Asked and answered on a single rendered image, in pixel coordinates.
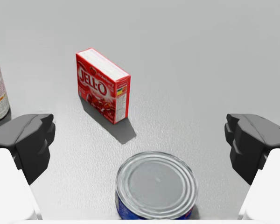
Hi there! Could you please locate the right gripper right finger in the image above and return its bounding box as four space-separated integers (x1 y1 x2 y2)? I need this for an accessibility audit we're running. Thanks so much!
224 113 280 221

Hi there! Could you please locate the red carton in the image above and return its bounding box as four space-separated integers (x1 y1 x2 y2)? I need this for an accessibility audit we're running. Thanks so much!
75 47 131 125

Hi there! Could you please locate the blue flat can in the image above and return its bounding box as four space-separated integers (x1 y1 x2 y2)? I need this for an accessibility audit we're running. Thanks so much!
115 151 199 220

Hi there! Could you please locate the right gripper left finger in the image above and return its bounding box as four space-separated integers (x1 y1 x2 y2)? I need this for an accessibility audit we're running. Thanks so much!
0 113 56 221

